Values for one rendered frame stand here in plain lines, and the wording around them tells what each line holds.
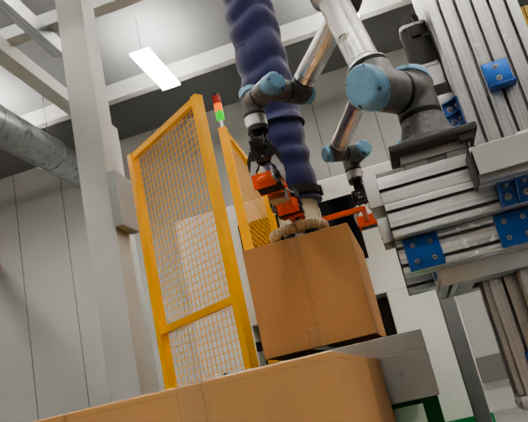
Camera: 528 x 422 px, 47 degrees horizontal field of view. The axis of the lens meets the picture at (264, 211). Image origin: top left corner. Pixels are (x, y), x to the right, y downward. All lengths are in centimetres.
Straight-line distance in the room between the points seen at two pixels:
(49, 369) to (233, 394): 1223
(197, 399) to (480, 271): 102
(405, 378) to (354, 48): 104
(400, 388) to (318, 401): 126
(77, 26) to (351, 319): 236
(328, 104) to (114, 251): 925
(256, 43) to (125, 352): 156
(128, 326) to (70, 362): 977
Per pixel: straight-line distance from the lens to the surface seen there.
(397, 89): 164
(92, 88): 351
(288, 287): 221
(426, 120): 167
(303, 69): 207
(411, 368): 208
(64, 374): 1288
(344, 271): 218
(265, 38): 279
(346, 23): 175
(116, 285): 312
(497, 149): 152
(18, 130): 970
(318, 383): 84
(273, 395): 85
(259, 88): 204
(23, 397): 1337
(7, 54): 471
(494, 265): 172
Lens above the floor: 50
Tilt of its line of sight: 17 degrees up
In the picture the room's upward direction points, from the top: 13 degrees counter-clockwise
